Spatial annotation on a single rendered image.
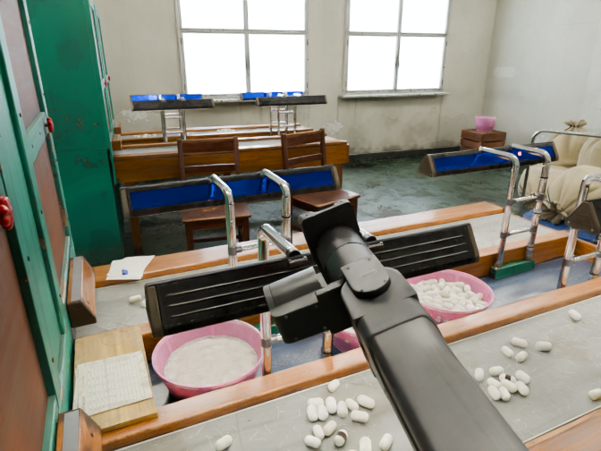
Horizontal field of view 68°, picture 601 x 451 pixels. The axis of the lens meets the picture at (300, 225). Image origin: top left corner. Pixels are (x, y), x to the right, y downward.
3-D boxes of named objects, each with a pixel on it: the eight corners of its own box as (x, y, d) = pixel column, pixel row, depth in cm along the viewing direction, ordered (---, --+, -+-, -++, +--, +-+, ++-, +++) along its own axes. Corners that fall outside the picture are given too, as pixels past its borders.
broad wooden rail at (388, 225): (500, 244, 213) (506, 208, 206) (85, 336, 143) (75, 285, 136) (480, 235, 223) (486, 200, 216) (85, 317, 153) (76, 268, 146)
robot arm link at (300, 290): (418, 355, 41) (394, 281, 38) (303, 404, 41) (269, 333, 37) (375, 292, 52) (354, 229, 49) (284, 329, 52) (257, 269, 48)
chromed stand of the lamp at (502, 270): (533, 269, 166) (558, 150, 150) (494, 279, 158) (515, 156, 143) (494, 251, 182) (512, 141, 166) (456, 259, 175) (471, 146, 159)
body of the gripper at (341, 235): (323, 282, 59) (337, 312, 52) (297, 216, 54) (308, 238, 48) (368, 264, 59) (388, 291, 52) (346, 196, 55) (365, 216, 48)
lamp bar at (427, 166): (559, 161, 173) (562, 142, 170) (431, 178, 149) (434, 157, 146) (540, 157, 179) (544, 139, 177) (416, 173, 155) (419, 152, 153)
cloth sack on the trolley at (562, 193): (647, 222, 346) (660, 174, 332) (579, 234, 321) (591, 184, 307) (580, 201, 395) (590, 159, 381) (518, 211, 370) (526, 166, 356)
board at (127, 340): (157, 416, 86) (156, 412, 86) (72, 442, 81) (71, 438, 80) (139, 328, 114) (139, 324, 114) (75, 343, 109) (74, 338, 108)
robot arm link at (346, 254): (400, 302, 46) (385, 257, 43) (338, 328, 45) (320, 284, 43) (377, 273, 52) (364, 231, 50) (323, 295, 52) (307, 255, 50)
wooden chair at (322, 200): (317, 268, 320) (319, 141, 287) (280, 249, 350) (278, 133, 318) (359, 251, 346) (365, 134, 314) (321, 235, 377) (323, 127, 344)
